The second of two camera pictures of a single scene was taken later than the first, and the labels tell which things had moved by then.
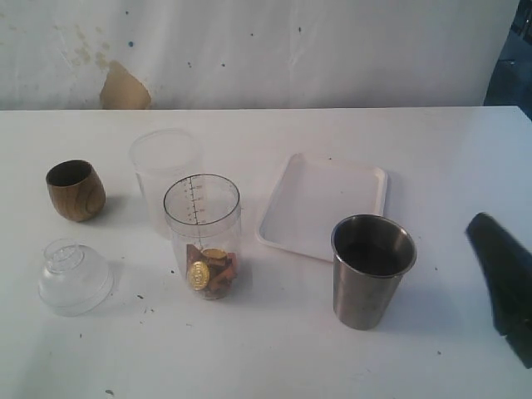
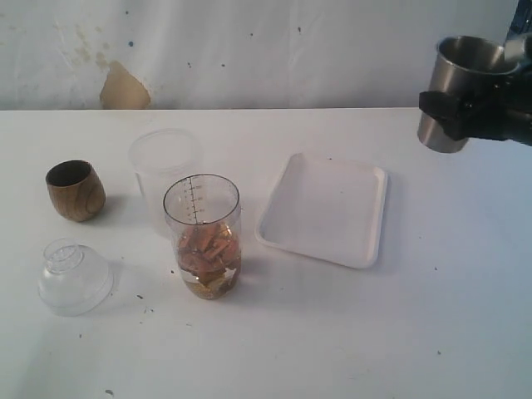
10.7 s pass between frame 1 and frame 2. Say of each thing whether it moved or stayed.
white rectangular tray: stayed
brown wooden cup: stayed
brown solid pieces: moved
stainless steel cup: moved
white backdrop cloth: stayed
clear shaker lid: stayed
